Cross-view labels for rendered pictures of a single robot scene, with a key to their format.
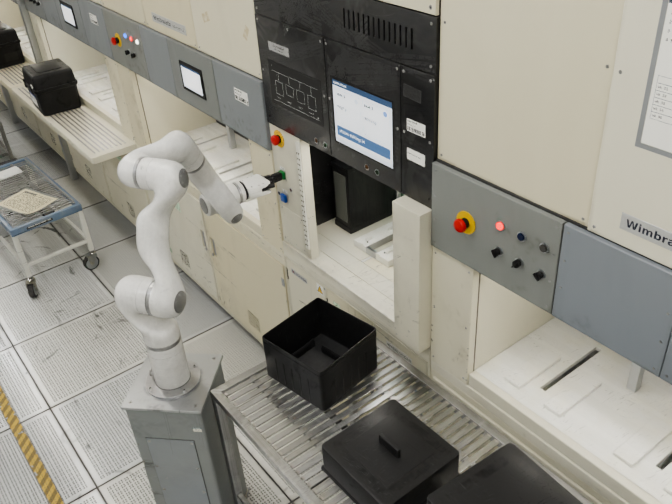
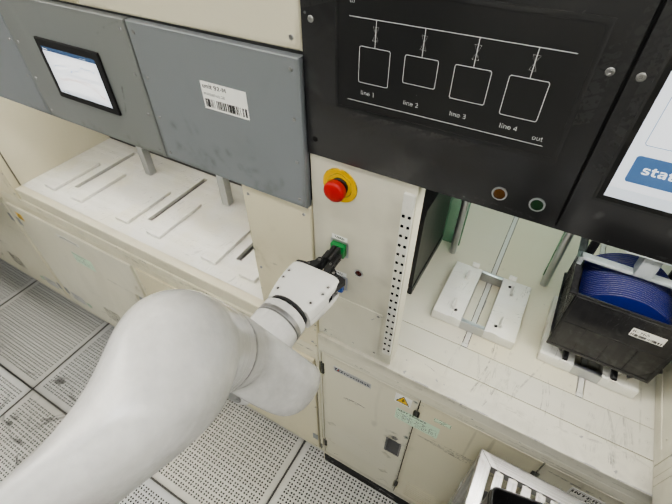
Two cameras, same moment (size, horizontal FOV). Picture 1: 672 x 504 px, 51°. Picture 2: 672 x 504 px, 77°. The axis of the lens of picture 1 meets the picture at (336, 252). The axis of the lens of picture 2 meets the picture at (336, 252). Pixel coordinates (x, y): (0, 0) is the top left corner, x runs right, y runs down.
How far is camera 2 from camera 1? 2.05 m
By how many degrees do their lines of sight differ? 22
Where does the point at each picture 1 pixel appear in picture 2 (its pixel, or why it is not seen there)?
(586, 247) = not seen: outside the picture
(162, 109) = (23, 132)
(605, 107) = not seen: outside the picture
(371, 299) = (541, 432)
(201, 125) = (90, 145)
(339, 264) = (436, 362)
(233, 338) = not seen: hidden behind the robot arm
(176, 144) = (190, 394)
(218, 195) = (285, 387)
